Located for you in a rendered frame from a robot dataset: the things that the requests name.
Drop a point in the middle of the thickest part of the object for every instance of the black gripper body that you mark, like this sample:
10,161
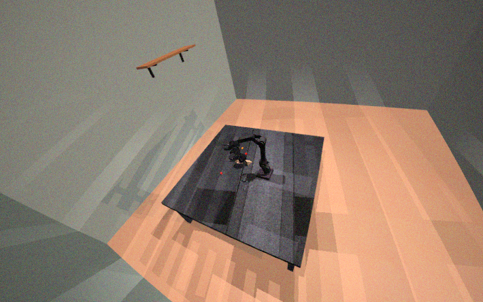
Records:
241,158

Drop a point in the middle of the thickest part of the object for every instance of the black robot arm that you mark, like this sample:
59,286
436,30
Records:
234,144

